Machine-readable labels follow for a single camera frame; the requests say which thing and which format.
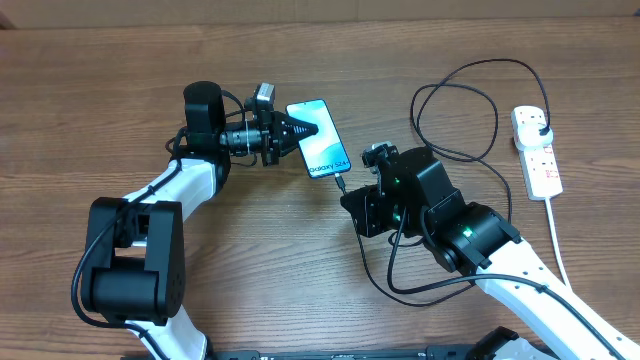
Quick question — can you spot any black Samsung Galaxy smartphone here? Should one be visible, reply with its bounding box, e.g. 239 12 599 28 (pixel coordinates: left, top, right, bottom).
286 99 351 179

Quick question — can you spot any black USB charging cable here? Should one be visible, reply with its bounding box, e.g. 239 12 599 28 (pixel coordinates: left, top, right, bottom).
333 58 553 308

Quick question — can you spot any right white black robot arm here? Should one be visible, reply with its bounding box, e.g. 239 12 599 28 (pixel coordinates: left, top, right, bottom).
340 143 639 359

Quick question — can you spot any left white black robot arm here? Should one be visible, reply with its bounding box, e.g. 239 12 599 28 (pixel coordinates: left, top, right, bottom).
70 81 318 359

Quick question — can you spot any white charger plug adapter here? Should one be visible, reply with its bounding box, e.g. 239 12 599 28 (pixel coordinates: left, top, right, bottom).
514 123 554 151

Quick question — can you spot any white power strip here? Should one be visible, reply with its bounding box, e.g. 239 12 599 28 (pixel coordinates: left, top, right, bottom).
511 106 563 201

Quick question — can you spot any brown cardboard backdrop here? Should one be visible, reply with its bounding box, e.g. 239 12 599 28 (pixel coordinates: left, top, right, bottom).
1 0 639 29

